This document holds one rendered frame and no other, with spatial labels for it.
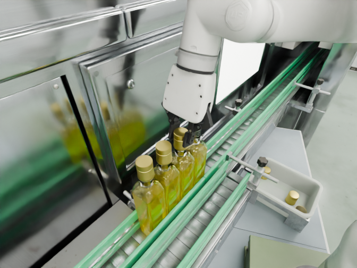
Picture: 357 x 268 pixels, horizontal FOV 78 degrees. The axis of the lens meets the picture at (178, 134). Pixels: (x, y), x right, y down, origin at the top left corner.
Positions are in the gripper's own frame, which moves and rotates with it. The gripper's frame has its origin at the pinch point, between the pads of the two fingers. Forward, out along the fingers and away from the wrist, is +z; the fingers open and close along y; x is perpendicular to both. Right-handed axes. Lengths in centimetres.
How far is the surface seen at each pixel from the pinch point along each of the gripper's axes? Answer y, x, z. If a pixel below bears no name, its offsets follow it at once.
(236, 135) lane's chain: -1.5, 44.1, 16.0
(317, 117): 20, 112, 15
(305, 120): 15, 113, 20
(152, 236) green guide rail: 4.3, -10.1, 22.4
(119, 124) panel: -12.5, -7.7, 1.0
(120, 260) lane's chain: -0.7, -14.8, 32.5
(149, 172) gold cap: 1.7, -11.3, 4.1
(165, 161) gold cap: 1.3, -6.1, 4.1
